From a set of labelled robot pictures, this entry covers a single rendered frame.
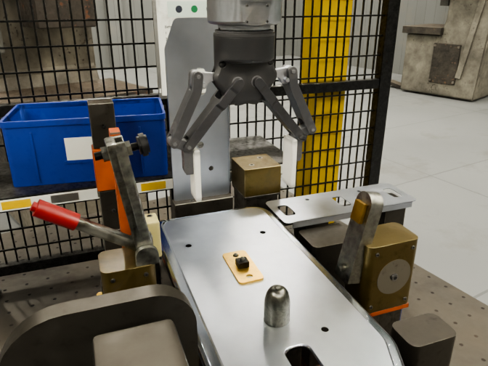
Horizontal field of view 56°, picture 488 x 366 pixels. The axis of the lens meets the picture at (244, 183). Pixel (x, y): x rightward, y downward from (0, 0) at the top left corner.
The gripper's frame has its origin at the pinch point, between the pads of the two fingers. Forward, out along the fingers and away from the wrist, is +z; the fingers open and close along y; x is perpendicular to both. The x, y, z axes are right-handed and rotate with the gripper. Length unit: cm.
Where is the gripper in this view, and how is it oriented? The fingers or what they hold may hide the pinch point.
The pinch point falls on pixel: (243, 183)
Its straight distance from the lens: 62.8
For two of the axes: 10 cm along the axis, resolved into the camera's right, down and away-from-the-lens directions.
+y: 9.4, -1.3, 3.2
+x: -3.4, -3.6, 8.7
